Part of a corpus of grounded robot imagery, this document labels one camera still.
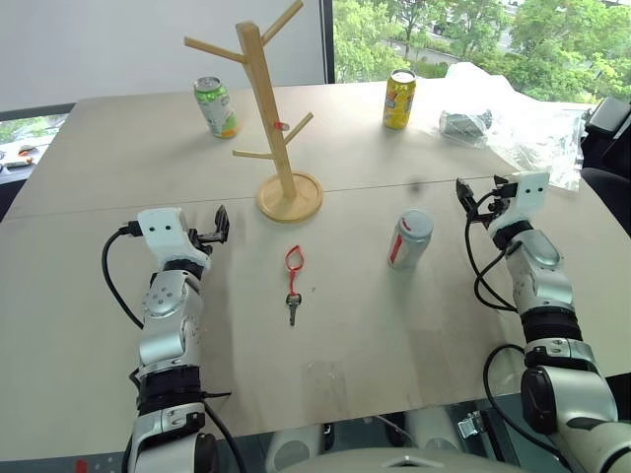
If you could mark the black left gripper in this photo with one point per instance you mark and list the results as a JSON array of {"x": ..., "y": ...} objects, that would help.
[{"x": 203, "y": 237}]

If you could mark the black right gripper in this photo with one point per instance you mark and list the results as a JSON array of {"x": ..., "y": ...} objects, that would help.
[{"x": 495, "y": 207}]

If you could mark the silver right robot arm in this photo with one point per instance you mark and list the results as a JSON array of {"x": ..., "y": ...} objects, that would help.
[{"x": 542, "y": 276}]

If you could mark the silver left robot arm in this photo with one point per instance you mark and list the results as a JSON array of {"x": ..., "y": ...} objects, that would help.
[{"x": 167, "y": 340}]

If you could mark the dark packet in plastic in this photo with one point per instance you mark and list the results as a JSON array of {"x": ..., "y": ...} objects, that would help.
[{"x": 463, "y": 128}]

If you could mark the clear plastic bag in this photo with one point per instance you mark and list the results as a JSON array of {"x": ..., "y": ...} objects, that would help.
[{"x": 527, "y": 130}]

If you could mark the silver and red drink can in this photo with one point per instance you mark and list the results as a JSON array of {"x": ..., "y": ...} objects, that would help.
[{"x": 409, "y": 241}]

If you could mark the green drink can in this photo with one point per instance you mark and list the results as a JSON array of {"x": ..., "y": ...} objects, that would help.
[{"x": 217, "y": 108}]

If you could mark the yellow drink can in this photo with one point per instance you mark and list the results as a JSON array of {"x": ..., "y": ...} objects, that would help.
[{"x": 399, "y": 101}]

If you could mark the wooden tree-shaped hanger stand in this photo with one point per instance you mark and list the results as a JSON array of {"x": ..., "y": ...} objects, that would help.
[{"x": 263, "y": 108}]

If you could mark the black office chair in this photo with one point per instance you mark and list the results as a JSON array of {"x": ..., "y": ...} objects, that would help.
[{"x": 606, "y": 167}]

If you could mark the grey robot torso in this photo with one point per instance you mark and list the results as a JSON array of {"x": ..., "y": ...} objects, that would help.
[{"x": 404, "y": 463}]

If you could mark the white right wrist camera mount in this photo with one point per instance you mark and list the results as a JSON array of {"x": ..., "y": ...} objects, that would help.
[{"x": 530, "y": 196}]

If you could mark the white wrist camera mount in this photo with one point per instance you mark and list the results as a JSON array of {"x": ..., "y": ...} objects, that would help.
[
  {"x": 530, "y": 196},
  {"x": 162, "y": 232}
]

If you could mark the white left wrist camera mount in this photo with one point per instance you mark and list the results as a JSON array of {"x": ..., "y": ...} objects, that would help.
[{"x": 162, "y": 232}]

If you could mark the dark window frame post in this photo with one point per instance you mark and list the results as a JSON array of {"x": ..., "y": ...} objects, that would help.
[{"x": 329, "y": 42}]

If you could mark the silver metal table bracket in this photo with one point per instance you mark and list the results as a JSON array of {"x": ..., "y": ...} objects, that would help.
[{"x": 470, "y": 425}]

